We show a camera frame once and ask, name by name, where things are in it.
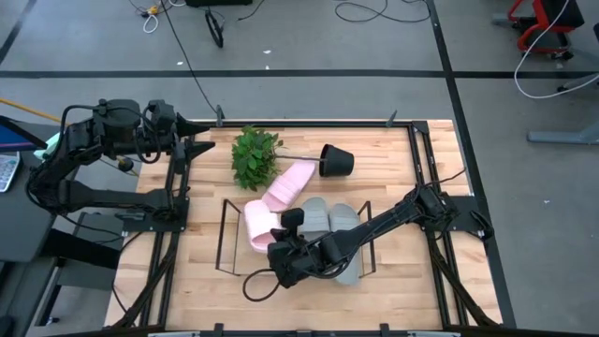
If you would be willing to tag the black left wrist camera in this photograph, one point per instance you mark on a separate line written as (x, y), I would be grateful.
(162, 114)

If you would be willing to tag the red black cart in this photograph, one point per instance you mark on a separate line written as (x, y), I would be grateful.
(543, 23)

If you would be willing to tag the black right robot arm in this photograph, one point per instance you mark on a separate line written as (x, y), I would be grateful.
(374, 224)

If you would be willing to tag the black plant pot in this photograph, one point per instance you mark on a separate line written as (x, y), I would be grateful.
(337, 161)

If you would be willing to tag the green artificial plant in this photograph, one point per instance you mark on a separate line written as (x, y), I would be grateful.
(255, 156)

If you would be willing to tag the grey slide sandal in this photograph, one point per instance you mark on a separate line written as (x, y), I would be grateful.
(314, 213)
(344, 217)

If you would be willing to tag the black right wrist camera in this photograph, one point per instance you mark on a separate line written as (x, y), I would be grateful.
(292, 219)

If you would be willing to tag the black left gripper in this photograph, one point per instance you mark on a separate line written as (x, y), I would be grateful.
(164, 145)

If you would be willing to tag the pink slide sandal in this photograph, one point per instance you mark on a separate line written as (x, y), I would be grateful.
(257, 224)
(287, 185)

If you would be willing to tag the grey desk leg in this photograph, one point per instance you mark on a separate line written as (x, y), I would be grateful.
(561, 136)

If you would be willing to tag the white calculator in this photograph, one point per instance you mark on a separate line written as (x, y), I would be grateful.
(8, 171)

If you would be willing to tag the grey side desk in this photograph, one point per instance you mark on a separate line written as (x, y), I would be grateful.
(18, 224)

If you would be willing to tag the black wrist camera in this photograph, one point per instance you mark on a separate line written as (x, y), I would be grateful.
(162, 114)
(292, 219)

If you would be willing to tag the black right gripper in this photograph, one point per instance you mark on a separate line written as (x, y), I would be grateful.
(295, 262)

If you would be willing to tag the dark tablet blue screen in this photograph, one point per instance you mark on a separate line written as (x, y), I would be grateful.
(18, 133)

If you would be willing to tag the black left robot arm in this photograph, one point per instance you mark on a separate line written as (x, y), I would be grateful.
(117, 199)

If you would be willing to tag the black aluminium rig frame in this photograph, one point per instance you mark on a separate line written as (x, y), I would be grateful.
(309, 124)

